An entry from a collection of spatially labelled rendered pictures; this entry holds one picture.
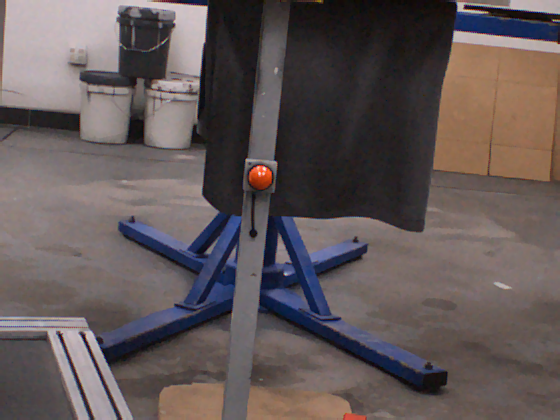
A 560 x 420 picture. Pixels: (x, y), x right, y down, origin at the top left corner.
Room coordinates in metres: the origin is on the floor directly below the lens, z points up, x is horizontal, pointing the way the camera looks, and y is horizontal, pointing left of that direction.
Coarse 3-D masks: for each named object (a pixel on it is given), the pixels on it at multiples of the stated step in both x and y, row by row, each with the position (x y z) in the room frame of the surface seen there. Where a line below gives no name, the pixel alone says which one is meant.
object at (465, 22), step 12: (456, 24) 3.23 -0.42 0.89; (468, 24) 3.21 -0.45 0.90; (480, 24) 3.20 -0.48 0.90; (492, 24) 3.19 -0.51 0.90; (504, 24) 3.17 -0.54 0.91; (516, 24) 3.16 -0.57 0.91; (528, 24) 3.14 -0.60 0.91; (540, 24) 3.13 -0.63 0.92; (552, 24) 3.12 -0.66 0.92; (504, 36) 3.17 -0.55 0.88; (516, 36) 3.16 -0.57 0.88; (528, 36) 3.14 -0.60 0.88; (540, 36) 3.13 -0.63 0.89; (552, 36) 3.12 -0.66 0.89
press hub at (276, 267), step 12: (276, 228) 3.45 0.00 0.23; (276, 240) 3.45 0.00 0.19; (264, 252) 3.42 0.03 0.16; (228, 264) 3.44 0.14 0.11; (264, 264) 3.42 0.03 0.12; (276, 264) 3.48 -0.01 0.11; (228, 276) 3.43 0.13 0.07; (264, 276) 3.39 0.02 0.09; (276, 276) 3.42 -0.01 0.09; (216, 288) 3.50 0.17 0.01; (264, 288) 3.39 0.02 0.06; (276, 288) 3.42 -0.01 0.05; (264, 312) 3.33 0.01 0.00
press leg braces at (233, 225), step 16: (208, 224) 3.68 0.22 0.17; (224, 224) 3.63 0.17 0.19; (240, 224) 3.32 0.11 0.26; (288, 224) 3.34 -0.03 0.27; (208, 240) 3.69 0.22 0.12; (224, 240) 3.28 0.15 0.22; (288, 240) 3.31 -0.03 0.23; (192, 256) 3.71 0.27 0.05; (208, 256) 3.73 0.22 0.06; (224, 256) 3.25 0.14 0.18; (304, 256) 3.28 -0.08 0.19; (208, 272) 3.20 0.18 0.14; (304, 272) 3.24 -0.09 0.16; (192, 288) 3.17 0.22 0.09; (208, 288) 3.18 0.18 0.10; (304, 288) 3.23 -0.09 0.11; (320, 288) 3.22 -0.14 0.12; (176, 304) 3.12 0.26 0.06; (192, 304) 3.12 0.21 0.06; (208, 304) 3.16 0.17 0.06; (320, 304) 3.18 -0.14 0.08
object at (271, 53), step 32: (288, 0) 1.79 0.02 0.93; (320, 0) 1.79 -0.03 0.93; (256, 96) 1.83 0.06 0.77; (256, 128) 1.83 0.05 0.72; (256, 160) 1.82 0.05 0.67; (256, 224) 1.83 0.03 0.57; (256, 256) 1.83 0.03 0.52; (256, 288) 1.83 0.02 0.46; (256, 320) 1.83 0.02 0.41; (224, 416) 1.83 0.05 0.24
